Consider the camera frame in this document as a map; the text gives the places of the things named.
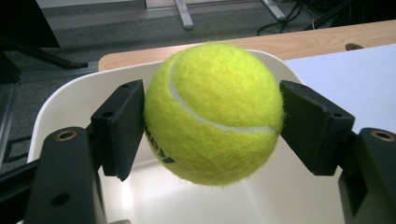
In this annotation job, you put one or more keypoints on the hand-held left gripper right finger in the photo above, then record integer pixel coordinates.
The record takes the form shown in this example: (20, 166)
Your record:
(314, 130)

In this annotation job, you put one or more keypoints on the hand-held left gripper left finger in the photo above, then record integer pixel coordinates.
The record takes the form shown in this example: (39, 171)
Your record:
(120, 124)

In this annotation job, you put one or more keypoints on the white plastic bin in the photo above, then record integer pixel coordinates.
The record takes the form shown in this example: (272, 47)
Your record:
(77, 93)

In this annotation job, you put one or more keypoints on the yellow tennis ball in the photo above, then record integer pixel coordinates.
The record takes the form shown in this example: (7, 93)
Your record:
(218, 102)

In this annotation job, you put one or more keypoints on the white table mat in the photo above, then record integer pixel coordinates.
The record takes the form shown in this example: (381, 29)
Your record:
(358, 81)

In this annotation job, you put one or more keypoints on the black metal stand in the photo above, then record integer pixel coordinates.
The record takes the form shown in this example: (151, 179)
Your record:
(62, 63)

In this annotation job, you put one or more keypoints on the dark table grommet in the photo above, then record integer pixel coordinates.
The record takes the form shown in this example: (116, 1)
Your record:
(353, 46)

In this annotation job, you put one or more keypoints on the grey metal floor rail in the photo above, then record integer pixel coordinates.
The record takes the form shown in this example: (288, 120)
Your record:
(6, 124)

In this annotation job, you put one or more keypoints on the grey metal desk frame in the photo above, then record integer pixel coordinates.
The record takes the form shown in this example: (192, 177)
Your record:
(185, 18)

